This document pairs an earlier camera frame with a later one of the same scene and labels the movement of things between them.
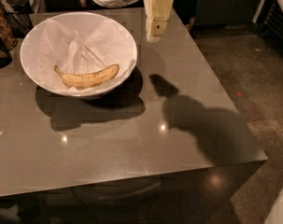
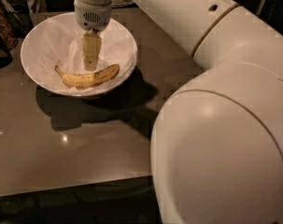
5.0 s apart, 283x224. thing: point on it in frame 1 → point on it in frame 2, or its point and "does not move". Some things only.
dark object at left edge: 0,55 does not move
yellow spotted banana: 87,79 does not move
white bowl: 77,43 does not move
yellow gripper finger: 157,3 → 91,43
